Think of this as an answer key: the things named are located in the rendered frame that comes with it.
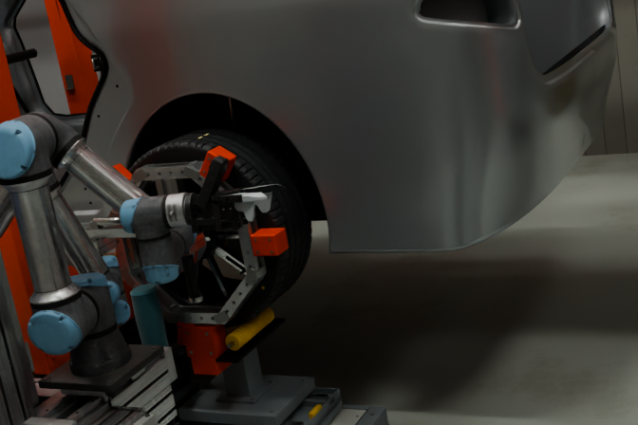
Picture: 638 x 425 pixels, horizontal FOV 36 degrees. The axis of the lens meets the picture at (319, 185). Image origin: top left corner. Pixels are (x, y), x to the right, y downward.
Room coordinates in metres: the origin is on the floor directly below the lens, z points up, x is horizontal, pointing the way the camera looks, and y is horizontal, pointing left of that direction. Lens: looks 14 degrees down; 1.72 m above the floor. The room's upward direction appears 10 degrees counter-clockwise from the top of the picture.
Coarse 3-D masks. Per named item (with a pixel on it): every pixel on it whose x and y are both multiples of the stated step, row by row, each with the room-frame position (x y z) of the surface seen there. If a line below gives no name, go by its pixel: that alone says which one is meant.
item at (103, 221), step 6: (156, 180) 3.10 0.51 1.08; (162, 186) 3.09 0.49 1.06; (162, 192) 3.09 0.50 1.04; (90, 222) 3.01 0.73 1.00; (96, 222) 2.99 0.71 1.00; (102, 222) 2.98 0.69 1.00; (108, 222) 2.97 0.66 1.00; (114, 222) 2.96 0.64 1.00; (120, 222) 2.96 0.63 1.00; (90, 228) 3.01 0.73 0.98; (96, 228) 3.00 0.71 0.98
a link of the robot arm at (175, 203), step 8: (168, 200) 2.06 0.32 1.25; (176, 200) 2.05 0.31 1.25; (184, 200) 2.05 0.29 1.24; (168, 208) 2.05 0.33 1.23; (176, 208) 2.04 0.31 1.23; (168, 216) 2.04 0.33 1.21; (176, 216) 2.04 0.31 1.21; (184, 216) 2.04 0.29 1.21; (176, 224) 2.05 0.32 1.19; (184, 224) 2.05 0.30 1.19
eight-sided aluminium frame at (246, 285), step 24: (144, 168) 3.13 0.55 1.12; (168, 168) 3.08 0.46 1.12; (192, 168) 3.03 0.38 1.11; (120, 240) 3.20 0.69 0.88; (240, 240) 2.98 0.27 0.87; (120, 264) 3.21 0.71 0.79; (264, 264) 3.01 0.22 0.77; (240, 288) 2.99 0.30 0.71; (168, 312) 3.13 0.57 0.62; (192, 312) 3.09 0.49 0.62; (216, 312) 3.05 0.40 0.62
